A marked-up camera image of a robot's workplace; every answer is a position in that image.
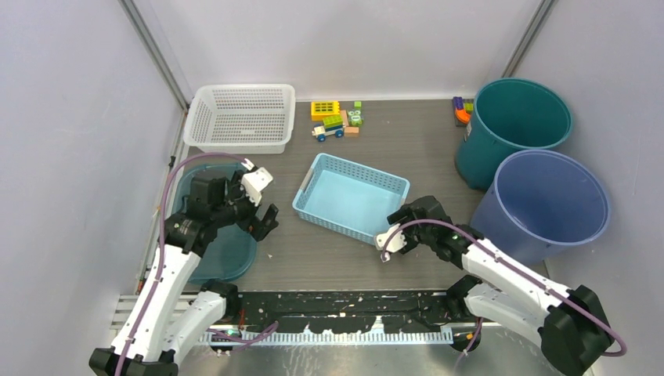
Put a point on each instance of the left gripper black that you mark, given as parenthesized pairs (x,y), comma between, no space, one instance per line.
(236,189)

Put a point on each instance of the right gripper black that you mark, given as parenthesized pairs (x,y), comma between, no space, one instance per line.
(405,210)

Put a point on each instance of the light blue perforated basket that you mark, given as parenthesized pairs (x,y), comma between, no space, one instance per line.
(348,197)

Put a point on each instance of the white perforated plastic basket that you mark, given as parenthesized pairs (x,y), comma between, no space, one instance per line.
(241,119)

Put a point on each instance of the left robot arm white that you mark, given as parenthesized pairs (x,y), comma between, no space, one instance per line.
(151,342)

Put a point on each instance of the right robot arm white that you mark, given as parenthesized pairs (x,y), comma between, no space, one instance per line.
(569,325)

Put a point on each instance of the teal transparent plastic tub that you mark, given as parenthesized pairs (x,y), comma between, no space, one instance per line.
(233,251)

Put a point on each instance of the blue round bucket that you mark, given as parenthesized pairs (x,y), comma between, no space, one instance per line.
(541,203)

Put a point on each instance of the white toy car blue wheels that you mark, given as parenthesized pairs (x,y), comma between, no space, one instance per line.
(331,126)

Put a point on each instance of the yellow toy block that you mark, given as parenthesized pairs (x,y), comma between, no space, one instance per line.
(323,109)

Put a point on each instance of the orange purple toy blocks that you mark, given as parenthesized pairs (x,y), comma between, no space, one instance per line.
(462,110)

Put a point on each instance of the teal round bucket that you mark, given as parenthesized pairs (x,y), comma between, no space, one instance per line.
(510,115)

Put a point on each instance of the green monster toy block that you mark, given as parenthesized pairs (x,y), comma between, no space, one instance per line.
(355,115)

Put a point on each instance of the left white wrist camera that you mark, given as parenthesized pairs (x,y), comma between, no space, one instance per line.
(254,183)

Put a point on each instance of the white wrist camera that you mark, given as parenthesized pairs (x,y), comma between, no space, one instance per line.
(254,183)
(391,241)

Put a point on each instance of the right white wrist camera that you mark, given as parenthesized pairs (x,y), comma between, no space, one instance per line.
(391,241)

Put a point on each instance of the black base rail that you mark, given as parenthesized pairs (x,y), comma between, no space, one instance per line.
(345,312)

